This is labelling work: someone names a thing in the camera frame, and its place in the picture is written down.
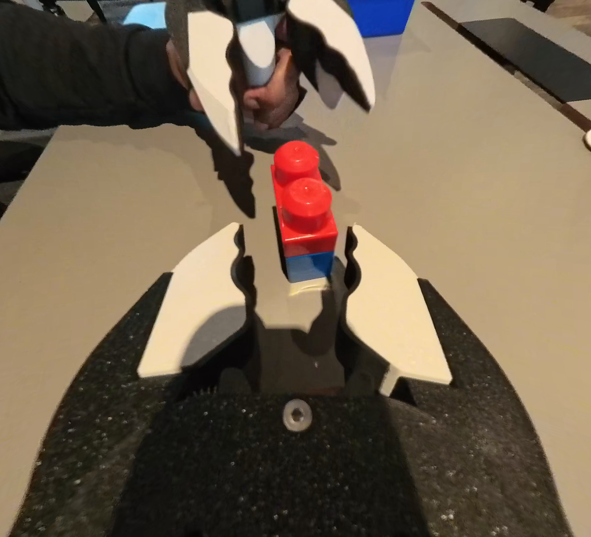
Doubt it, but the person's left forearm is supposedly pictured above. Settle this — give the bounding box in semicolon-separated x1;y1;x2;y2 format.
0;0;195;131

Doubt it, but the person's left hand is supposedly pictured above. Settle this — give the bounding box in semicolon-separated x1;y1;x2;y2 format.
166;40;302;131

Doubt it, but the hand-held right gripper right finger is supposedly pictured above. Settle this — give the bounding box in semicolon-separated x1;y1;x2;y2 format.
338;224;453;398

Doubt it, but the black table panel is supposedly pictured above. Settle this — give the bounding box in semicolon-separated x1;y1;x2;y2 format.
461;18;591;104

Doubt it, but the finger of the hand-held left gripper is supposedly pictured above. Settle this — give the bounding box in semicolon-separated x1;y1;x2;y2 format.
286;0;376;112
186;10;245;157

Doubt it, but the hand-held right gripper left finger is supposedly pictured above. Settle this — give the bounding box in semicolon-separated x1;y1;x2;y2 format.
137;222;258;378

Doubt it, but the light blue seat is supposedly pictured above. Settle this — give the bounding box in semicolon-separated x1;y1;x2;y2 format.
124;3;168;30

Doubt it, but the red two-stud block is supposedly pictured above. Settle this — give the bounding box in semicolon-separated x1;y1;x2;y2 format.
271;141;339;258

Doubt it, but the blue block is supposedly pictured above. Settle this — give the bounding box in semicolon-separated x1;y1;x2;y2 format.
285;251;334;284

